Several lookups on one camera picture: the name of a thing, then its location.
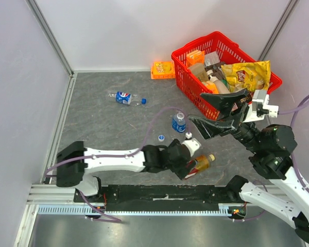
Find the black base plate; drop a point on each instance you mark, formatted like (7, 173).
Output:
(165, 197)

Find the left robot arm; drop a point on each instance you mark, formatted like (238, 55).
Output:
(78, 164)

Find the clear empty plastic bottle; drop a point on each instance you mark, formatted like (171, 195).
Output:
(124, 98)

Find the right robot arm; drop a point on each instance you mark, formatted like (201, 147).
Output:
(271, 150)

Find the clear plastic packet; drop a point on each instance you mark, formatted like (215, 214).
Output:
(211, 59)

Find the white blue bottle cap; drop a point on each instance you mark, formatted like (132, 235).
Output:
(161, 138)

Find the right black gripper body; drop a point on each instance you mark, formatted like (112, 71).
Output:
(240, 117)

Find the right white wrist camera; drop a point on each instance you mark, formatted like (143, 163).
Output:
(259, 108)

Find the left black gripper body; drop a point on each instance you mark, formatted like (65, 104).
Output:
(180, 170)

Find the brown tea bottle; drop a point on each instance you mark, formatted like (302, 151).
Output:
(198, 165)

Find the white cable duct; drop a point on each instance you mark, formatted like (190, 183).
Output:
(222, 211)

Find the orange snack box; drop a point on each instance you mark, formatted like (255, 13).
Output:
(163, 70)

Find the blue Pocari Sweat bottle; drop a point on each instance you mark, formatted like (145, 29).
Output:
(178, 122)

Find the yellow tea bottle cap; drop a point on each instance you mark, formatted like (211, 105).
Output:
(211, 157)

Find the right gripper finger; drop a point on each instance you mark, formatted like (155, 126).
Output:
(210, 128)
(227, 104)

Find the beige bottle in basket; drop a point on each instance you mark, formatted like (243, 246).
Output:
(222, 89)

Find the yellow Lays chips bag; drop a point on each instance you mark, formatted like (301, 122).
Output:
(249, 75)

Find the red plastic shopping basket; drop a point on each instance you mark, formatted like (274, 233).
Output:
(228, 52)

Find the orange box in basket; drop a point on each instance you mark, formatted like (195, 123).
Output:
(197, 56)

